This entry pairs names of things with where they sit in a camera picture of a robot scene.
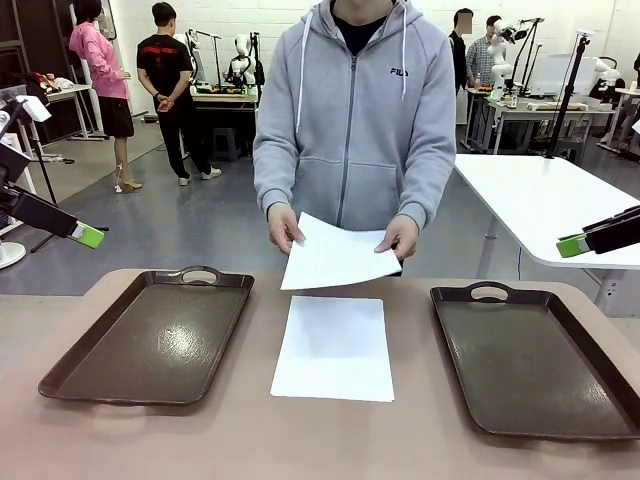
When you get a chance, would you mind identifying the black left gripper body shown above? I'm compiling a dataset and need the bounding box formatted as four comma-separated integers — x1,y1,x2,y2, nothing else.
0,142,32,221

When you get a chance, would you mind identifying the white A4 paper sheet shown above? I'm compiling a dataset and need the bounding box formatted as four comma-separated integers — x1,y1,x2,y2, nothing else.
279,211,404,292
269,294,396,404

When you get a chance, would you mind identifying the person's left forearm grey sleeve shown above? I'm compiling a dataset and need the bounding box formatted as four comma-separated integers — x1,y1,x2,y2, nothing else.
397,134,457,226

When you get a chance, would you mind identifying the person's right forearm grey sleeve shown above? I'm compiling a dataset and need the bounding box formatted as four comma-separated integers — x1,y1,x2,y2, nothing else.
253,134,301,212

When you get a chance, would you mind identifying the person's left hand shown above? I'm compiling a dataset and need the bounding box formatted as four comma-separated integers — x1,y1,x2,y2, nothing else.
373,214,420,261

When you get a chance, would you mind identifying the person's right hand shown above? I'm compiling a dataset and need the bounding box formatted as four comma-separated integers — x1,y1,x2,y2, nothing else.
267,203,307,255

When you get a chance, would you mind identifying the black floor tripod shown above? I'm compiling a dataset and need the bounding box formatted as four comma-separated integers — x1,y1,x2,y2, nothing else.
19,99,109,254

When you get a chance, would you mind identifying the white round floor base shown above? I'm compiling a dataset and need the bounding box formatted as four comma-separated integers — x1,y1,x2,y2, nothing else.
0,239,27,271

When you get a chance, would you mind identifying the white side table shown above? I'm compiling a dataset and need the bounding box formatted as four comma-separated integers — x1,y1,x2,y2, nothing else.
0,82,104,146

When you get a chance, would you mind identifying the dark cabinet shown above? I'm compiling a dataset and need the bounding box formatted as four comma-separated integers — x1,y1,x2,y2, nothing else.
0,0,76,141

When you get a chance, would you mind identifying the background grey desk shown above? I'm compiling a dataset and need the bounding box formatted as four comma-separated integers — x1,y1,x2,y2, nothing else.
469,87,616,154

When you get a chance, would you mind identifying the brown plastic serving tray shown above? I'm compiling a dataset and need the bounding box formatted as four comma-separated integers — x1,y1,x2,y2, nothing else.
429,280,640,442
38,264,256,407

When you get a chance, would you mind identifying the man in black T-shirt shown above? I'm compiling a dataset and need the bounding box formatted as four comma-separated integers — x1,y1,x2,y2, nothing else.
136,2,223,187

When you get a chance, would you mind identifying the grey plastic stool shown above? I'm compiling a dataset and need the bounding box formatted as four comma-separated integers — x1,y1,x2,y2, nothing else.
212,127,239,162

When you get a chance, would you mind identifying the background workbench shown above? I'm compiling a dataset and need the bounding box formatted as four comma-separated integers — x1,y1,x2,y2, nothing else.
189,84,261,151

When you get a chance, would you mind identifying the person in plaid shirt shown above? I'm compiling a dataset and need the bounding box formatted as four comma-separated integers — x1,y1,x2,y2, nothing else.
465,14,504,86

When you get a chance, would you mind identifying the person in black jacket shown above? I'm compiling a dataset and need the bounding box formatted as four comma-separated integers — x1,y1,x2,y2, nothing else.
447,7,476,94

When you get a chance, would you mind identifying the background white robot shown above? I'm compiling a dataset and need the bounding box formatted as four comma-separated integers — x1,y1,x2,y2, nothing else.
227,32,266,94

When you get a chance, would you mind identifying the person in grey hoodie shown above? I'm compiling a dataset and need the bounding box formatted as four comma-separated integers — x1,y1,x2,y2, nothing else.
252,0,457,234

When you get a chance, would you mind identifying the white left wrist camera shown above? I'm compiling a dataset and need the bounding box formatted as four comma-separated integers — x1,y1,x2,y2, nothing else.
19,94,52,122

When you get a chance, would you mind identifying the tall black camera stand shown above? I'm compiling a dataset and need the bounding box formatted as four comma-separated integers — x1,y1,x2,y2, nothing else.
542,29,596,160

